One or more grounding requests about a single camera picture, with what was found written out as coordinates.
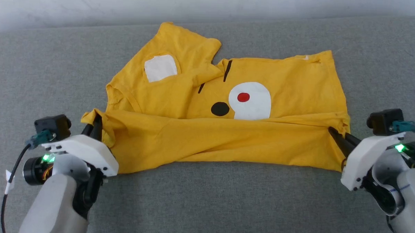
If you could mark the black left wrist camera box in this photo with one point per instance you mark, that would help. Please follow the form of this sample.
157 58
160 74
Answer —
53 125

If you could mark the yellow cartoon face t-shirt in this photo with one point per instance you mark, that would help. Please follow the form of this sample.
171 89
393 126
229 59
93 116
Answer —
210 140

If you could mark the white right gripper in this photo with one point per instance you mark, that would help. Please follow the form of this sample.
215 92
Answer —
361 159

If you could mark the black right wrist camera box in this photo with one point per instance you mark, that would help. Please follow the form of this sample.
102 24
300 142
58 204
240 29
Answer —
383 121

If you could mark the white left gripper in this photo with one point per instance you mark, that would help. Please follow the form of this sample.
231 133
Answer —
85 150

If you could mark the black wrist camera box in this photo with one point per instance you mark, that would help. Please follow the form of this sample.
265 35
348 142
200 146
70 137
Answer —
383 121
53 125

